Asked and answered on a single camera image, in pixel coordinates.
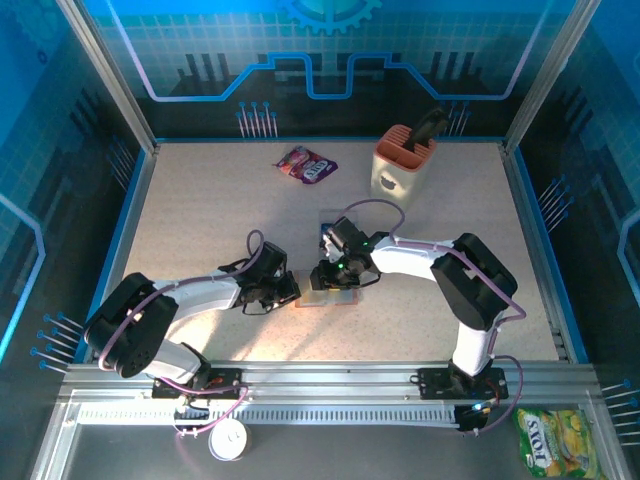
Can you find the aluminium front rail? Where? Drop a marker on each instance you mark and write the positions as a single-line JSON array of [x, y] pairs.
[[325, 380]]

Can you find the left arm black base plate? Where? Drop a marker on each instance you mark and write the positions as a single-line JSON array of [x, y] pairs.
[[225, 382]]

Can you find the blue credit card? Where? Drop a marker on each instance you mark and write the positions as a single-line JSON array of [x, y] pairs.
[[326, 227]]

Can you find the white round tape roll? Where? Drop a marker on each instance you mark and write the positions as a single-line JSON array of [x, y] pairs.
[[227, 440]]

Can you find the aluminium frame post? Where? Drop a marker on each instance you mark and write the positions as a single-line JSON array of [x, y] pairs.
[[111, 75], [550, 75]]

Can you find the gold credit card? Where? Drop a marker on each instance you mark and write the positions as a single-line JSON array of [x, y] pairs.
[[315, 299]]

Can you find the yellow green candy bag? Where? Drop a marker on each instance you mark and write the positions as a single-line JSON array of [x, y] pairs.
[[555, 442]]

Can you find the aluminium side rail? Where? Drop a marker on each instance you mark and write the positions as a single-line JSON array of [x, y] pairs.
[[135, 210], [524, 210]]

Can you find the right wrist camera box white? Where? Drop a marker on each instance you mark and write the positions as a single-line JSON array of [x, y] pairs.
[[331, 245]]

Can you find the cream orange knife block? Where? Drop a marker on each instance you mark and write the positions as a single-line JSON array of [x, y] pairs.
[[395, 170]]

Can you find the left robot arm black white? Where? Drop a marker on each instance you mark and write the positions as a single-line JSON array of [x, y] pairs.
[[200, 297]]

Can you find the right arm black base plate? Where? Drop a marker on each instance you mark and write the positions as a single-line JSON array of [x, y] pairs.
[[435, 384]]

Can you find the purple candy bag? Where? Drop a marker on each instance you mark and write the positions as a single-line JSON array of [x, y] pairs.
[[305, 167]]

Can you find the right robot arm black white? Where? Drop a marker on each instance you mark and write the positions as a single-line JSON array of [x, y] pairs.
[[405, 260]]

